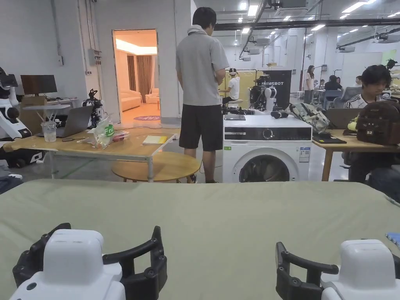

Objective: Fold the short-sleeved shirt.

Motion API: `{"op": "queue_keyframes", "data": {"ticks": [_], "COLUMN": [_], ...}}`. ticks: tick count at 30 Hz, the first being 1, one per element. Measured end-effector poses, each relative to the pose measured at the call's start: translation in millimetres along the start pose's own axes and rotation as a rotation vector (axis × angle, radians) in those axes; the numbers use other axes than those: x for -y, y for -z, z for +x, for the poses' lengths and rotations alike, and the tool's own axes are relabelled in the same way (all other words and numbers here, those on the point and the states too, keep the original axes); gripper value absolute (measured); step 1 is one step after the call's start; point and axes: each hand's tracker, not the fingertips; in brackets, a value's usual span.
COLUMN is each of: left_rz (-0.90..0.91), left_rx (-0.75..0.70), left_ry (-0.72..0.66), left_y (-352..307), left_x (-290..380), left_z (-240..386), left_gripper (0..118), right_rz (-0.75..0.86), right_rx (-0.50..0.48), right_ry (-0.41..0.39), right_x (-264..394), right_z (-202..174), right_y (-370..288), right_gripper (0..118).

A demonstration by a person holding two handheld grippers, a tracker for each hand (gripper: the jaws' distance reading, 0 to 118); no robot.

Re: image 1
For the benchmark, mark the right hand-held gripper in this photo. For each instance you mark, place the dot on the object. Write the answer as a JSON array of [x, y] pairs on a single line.
[[365, 275]]

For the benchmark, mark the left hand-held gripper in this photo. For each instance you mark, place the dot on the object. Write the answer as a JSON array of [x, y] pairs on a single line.
[[72, 275]]

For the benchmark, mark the blue cloth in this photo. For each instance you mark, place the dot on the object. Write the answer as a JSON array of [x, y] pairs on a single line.
[[394, 239]]

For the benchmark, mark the bed with pale green sheet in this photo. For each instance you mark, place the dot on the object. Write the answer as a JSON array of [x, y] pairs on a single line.
[[200, 212]]

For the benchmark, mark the white washing machine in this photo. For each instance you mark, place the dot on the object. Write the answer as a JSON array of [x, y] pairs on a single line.
[[265, 147]]

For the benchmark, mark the small black and white robot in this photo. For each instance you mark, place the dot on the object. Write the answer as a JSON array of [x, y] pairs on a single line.
[[93, 107]]

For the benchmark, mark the large white robot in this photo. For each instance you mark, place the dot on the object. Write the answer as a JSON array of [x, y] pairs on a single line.
[[11, 122]]

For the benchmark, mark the camouflage backpack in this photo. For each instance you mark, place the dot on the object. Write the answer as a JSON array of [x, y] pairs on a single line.
[[309, 117]]

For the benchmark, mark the white sofa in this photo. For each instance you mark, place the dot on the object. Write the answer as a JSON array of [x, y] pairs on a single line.
[[130, 100]]

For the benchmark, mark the white robot with black cart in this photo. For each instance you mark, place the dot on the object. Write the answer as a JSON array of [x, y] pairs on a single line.
[[265, 97]]

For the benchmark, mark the desk with monitor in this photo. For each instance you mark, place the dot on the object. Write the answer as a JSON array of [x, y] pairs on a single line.
[[39, 85]]

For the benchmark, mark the black banner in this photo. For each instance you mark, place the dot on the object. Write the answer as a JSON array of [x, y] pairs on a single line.
[[282, 89]]

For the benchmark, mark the group of people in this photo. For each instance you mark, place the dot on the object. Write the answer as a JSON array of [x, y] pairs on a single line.
[[332, 85]]

